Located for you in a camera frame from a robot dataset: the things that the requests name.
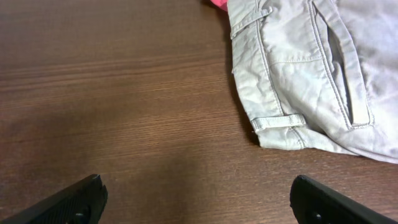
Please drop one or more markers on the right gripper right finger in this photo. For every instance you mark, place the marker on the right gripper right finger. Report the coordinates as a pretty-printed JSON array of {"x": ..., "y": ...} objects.
[{"x": 315, "y": 203}]

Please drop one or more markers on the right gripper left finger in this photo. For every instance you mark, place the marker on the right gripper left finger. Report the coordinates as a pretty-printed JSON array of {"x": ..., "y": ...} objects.
[{"x": 83, "y": 202}]

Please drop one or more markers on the beige shorts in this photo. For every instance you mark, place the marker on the beige shorts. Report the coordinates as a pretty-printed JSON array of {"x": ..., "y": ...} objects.
[{"x": 318, "y": 74}]

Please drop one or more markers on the red t-shirt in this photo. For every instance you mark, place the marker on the red t-shirt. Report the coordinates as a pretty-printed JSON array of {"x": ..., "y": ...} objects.
[{"x": 222, "y": 4}]

